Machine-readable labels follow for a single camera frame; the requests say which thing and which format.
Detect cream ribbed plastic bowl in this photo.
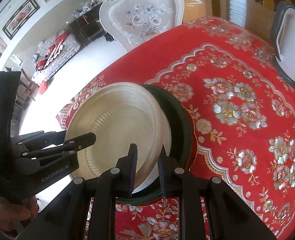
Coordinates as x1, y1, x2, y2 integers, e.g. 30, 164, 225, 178
66, 82, 171, 192

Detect wooden cabinet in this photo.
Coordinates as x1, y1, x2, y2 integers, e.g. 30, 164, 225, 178
183, 0, 275, 41

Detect red patterned sofa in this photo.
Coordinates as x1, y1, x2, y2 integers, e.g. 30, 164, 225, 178
32, 30, 81, 85

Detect white electric kettle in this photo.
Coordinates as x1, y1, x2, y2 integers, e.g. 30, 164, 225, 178
270, 1, 295, 88

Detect left hand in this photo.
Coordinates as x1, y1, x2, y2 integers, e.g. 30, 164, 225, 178
0, 196, 39, 232

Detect framed picture large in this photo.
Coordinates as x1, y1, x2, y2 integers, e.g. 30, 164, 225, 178
2, 0, 40, 40

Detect dark wooden sideboard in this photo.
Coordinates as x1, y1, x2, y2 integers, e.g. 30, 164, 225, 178
69, 3, 105, 45

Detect white ornate chair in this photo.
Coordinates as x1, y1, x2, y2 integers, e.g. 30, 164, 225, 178
99, 0, 184, 52

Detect green plastic bowl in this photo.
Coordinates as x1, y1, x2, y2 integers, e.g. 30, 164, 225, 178
117, 85, 192, 206

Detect red floral tablecloth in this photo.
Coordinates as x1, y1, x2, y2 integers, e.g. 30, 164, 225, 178
57, 16, 295, 239

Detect white plastic bowl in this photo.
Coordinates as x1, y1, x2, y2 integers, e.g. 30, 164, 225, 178
132, 114, 172, 194

